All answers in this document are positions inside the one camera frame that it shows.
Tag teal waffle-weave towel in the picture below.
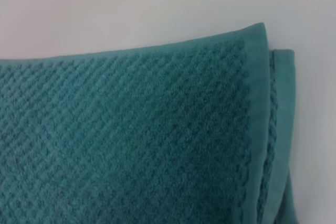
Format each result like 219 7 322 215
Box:
0 22 298 224

